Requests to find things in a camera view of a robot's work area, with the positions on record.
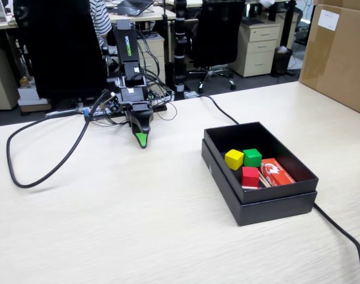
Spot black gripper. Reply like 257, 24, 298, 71
119, 86, 155, 149

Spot yellow wooden cube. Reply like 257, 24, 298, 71
224, 149, 245, 171

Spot green wooden cube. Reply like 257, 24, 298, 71
242, 148, 262, 168

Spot red wooden cube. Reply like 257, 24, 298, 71
241, 166, 260, 188

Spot black cardboard box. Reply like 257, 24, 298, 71
203, 121, 319, 205

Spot black open box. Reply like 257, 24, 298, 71
201, 138, 318, 227

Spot large brown cardboard box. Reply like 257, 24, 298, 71
299, 0, 360, 118

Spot controller board with red LED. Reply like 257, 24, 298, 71
82, 106, 109, 121

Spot black pole with white bands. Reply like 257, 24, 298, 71
172, 0, 188, 100

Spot beige drawer cabinet with lock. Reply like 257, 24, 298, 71
137, 32, 166, 83

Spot large black office chair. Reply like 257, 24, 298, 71
13, 0, 108, 109

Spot beige office desk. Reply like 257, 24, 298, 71
0, 5, 177, 30

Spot person in striped shirt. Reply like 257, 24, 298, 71
89, 0, 112, 48

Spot stacked white boxes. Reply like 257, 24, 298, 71
17, 84, 52, 113

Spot black swivel office chair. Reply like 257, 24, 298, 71
187, 0, 246, 94

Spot black laptop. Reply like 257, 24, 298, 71
108, 0, 155, 17

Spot beige three-drawer cabinet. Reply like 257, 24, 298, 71
228, 22, 281, 78

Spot orange matchbox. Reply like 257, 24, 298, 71
260, 157, 297, 187

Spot black trash bin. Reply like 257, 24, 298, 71
270, 46, 294, 78

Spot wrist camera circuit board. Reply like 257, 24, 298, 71
99, 90, 120, 114

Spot thin black wire bundle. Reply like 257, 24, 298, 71
134, 28, 178, 122

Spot thick black camera cable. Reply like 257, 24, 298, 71
5, 90, 111, 189

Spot thick black table cable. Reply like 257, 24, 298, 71
184, 93, 360, 284

